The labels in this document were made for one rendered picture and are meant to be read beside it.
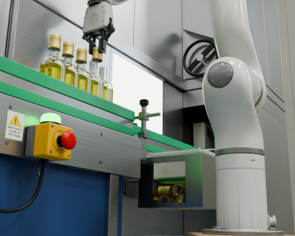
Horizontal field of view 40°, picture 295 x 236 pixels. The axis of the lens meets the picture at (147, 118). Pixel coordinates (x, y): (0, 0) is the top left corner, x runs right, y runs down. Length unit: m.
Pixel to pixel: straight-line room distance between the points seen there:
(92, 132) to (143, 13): 1.07
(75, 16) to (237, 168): 0.88
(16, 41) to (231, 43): 0.64
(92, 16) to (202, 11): 1.07
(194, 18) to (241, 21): 1.27
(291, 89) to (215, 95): 4.62
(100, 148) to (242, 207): 0.39
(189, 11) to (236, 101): 1.49
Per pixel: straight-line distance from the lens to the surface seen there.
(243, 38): 1.10
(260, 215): 0.98
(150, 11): 2.09
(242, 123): 0.98
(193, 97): 2.19
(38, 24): 1.39
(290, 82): 5.60
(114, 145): 1.13
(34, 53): 1.35
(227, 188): 0.97
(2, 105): 0.87
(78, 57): 1.30
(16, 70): 0.93
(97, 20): 1.38
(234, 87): 0.95
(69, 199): 1.01
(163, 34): 2.16
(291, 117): 5.46
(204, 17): 2.34
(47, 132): 0.85
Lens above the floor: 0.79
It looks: 15 degrees up
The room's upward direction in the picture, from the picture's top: 1 degrees clockwise
